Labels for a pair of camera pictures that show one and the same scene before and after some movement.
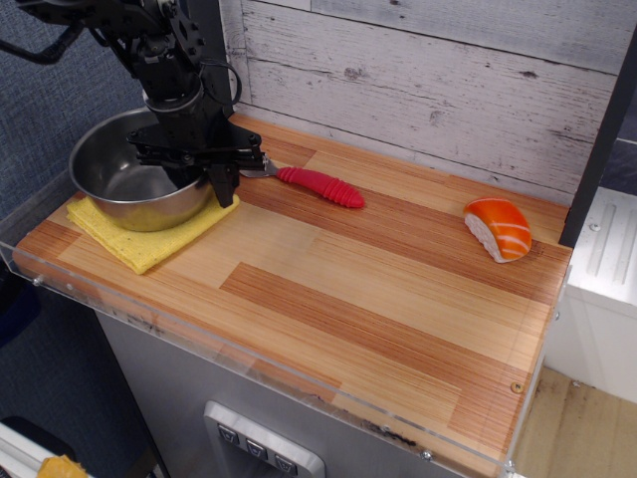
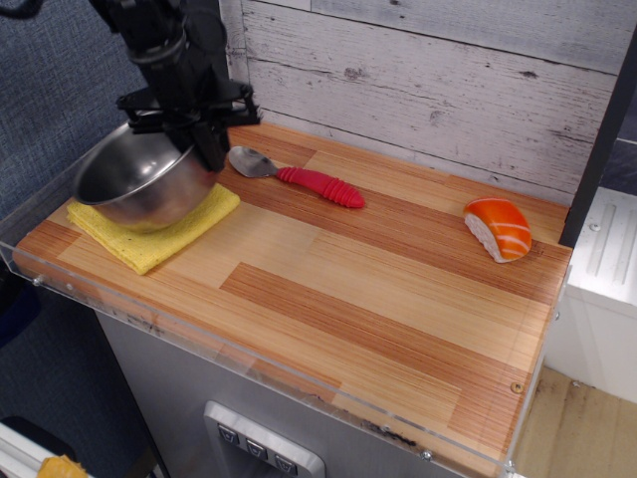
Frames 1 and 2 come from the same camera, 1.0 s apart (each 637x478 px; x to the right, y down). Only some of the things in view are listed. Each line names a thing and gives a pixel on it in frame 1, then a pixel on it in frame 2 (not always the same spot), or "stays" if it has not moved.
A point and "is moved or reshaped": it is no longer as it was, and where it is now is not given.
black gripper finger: (225, 179) -> (212, 142)
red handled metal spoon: (330, 187) stays
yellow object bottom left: (61, 467) stays
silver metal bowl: (128, 191) is moved or reshaped
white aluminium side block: (593, 338) stays
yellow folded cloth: (142, 251) stays
